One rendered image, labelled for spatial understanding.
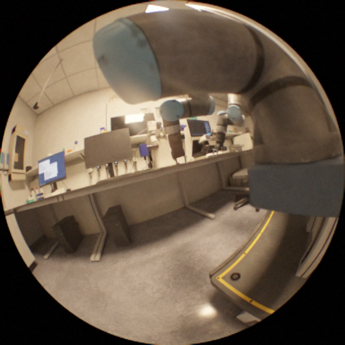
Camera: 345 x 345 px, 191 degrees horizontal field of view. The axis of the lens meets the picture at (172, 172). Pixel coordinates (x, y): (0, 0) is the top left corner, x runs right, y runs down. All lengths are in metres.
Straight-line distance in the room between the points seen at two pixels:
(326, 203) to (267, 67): 0.16
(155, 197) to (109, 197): 0.72
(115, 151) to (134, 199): 0.81
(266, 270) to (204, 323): 0.42
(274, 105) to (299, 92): 0.04
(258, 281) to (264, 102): 0.48
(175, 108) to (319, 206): 0.43
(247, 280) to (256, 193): 0.37
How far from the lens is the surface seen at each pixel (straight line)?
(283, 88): 0.17
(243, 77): 0.15
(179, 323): 0.75
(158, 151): 0.84
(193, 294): 0.78
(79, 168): 1.78
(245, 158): 3.08
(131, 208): 1.64
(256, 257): 0.53
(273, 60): 0.19
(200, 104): 0.44
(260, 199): 0.15
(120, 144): 1.13
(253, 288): 0.46
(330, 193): 0.15
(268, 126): 0.15
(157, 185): 1.63
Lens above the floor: 0.74
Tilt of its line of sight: 3 degrees down
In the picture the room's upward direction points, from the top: 13 degrees counter-clockwise
